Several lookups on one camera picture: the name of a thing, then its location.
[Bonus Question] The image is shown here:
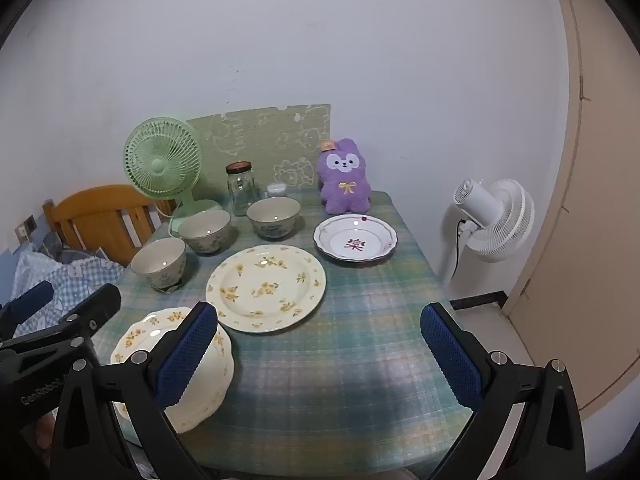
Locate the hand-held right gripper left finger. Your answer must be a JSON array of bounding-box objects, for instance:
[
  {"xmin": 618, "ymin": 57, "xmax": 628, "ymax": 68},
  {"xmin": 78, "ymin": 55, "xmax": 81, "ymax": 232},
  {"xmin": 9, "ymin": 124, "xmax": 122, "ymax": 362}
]
[{"xmin": 50, "ymin": 301, "xmax": 219, "ymax": 480}]

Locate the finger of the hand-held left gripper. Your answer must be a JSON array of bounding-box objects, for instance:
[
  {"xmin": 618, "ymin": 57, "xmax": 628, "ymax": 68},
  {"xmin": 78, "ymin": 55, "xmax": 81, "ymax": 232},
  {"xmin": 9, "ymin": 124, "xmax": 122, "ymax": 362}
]
[
  {"xmin": 0, "ymin": 280, "xmax": 55, "ymax": 341},
  {"xmin": 0, "ymin": 284, "xmax": 122, "ymax": 373}
]

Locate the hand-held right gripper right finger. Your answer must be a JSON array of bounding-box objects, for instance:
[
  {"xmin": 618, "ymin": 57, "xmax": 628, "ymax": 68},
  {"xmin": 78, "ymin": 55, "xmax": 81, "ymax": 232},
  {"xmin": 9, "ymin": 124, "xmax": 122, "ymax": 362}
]
[{"xmin": 420, "ymin": 302, "xmax": 586, "ymax": 480}]

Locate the scalloped yellow floral plate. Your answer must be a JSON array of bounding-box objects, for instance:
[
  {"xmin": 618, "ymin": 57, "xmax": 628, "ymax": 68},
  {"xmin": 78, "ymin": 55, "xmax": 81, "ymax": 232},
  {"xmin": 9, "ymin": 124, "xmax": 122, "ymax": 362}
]
[{"xmin": 110, "ymin": 306, "xmax": 235, "ymax": 435}]

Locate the cream floral ceramic bowl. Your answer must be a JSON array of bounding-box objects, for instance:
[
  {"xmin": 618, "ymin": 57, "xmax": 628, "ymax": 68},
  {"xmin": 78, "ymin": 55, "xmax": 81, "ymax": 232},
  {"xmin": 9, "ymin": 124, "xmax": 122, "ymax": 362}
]
[
  {"xmin": 246, "ymin": 197, "xmax": 302, "ymax": 240},
  {"xmin": 130, "ymin": 237, "xmax": 187, "ymax": 292},
  {"xmin": 178, "ymin": 209, "xmax": 232, "ymax": 255}
]

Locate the large yellow floral plate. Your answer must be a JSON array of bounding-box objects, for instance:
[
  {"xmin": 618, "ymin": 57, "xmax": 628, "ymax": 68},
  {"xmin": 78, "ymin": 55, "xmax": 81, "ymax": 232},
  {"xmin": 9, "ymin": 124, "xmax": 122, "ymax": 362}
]
[{"xmin": 205, "ymin": 245, "xmax": 327, "ymax": 334}]

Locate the red-rimmed white plate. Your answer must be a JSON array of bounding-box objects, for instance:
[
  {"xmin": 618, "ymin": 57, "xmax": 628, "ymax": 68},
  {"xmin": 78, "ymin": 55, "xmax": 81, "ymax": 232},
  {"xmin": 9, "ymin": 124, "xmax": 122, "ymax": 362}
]
[{"xmin": 313, "ymin": 214, "xmax": 398, "ymax": 264}]

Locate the blue checked blanket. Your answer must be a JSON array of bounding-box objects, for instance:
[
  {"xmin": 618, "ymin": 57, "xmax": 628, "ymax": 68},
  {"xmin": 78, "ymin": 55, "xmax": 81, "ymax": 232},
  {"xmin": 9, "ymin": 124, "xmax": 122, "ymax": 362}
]
[{"xmin": 0, "ymin": 242, "xmax": 126, "ymax": 341}]

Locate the wooden chair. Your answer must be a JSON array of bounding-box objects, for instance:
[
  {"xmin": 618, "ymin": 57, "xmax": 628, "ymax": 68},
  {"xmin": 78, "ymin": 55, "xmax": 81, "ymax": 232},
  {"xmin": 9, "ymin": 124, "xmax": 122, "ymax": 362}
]
[{"xmin": 42, "ymin": 185, "xmax": 178, "ymax": 267}]

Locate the green desk fan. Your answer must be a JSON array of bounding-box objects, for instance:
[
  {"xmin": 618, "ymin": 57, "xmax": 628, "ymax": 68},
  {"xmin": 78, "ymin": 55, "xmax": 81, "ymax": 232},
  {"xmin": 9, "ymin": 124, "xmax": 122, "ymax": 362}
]
[{"xmin": 123, "ymin": 116, "xmax": 224, "ymax": 237}]

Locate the white standing fan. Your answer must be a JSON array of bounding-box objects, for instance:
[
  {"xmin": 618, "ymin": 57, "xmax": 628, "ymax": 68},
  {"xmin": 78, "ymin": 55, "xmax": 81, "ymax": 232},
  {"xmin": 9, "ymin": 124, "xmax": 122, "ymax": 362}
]
[{"xmin": 439, "ymin": 178, "xmax": 536, "ymax": 286}]

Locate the glass jar with dark lid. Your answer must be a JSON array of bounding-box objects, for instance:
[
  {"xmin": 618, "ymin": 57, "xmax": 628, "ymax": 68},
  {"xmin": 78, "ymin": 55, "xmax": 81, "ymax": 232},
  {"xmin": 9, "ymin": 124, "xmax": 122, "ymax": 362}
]
[{"xmin": 225, "ymin": 161, "xmax": 258, "ymax": 217}]

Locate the purple plush bunny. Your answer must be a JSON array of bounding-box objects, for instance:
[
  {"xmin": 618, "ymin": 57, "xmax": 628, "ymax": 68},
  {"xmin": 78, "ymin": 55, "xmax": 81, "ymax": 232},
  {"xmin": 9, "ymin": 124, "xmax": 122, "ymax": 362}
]
[{"xmin": 318, "ymin": 138, "xmax": 373, "ymax": 215}]

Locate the beige door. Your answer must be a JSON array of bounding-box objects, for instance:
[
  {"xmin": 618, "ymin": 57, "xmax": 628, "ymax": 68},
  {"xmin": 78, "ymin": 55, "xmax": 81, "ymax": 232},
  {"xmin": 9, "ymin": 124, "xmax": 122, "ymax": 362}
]
[{"xmin": 505, "ymin": 0, "xmax": 640, "ymax": 421}]

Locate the black fan cable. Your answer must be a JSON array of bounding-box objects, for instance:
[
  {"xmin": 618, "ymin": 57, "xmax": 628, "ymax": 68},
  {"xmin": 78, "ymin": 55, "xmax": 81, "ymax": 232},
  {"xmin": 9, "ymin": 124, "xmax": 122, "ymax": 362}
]
[{"xmin": 453, "ymin": 219, "xmax": 469, "ymax": 282}]

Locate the white fan cable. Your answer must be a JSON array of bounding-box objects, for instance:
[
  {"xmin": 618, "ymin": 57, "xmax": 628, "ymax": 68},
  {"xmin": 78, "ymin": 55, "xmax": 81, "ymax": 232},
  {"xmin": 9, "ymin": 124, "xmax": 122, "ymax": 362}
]
[{"xmin": 152, "ymin": 200, "xmax": 181, "ymax": 235}]

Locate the green printed wall mat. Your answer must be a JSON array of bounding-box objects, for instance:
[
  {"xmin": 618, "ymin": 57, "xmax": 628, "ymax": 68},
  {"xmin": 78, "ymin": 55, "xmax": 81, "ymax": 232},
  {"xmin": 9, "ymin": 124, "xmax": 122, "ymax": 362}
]
[{"xmin": 186, "ymin": 104, "xmax": 332, "ymax": 196}]

